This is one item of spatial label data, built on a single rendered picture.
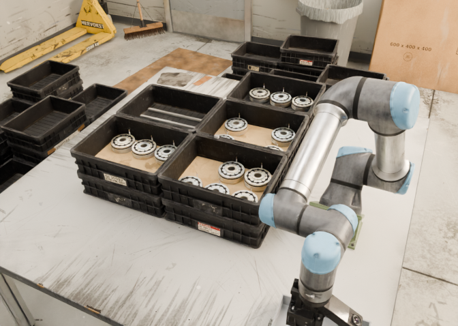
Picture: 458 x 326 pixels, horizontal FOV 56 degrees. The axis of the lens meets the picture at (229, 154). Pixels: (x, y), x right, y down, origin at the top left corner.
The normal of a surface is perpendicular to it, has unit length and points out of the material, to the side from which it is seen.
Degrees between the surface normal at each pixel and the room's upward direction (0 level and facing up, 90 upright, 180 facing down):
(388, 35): 77
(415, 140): 0
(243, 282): 0
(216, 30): 90
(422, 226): 0
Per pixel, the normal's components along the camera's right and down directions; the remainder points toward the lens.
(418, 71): -0.42, 0.29
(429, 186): -0.03, -0.79
